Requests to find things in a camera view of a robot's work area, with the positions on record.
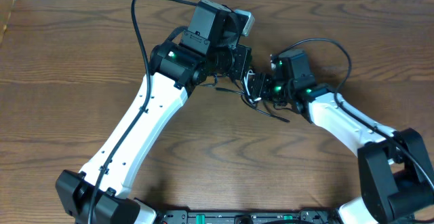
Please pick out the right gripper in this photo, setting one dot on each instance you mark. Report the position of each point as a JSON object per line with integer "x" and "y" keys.
{"x": 258, "y": 85}

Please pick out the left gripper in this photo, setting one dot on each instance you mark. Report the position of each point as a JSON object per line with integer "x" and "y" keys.
{"x": 243, "y": 62}

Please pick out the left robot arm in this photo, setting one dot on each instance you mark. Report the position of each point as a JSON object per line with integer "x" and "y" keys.
{"x": 207, "y": 47}

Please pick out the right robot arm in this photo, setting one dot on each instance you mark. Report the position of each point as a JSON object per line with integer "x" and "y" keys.
{"x": 395, "y": 171}

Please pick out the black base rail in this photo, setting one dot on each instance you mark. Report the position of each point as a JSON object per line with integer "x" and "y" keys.
{"x": 230, "y": 217}

